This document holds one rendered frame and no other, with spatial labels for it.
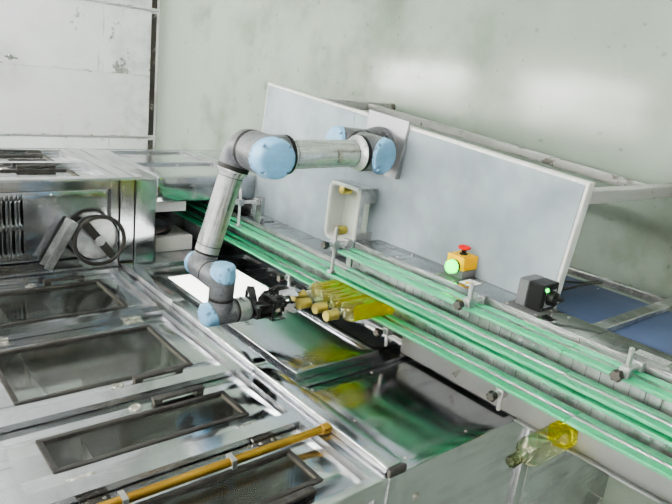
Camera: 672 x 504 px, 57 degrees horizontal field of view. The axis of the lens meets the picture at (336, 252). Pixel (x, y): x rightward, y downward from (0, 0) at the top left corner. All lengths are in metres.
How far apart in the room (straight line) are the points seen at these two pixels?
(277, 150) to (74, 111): 3.84
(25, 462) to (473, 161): 1.46
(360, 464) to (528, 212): 0.87
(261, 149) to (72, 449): 0.88
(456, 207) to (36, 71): 3.94
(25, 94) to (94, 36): 0.70
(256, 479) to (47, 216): 1.49
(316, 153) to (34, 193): 1.18
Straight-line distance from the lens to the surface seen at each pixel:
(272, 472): 1.53
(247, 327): 2.13
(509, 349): 1.78
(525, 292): 1.84
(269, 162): 1.74
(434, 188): 2.12
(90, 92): 5.49
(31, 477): 1.55
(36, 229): 2.62
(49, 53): 5.38
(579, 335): 1.73
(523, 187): 1.91
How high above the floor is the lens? 2.35
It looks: 40 degrees down
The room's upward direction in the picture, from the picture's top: 97 degrees counter-clockwise
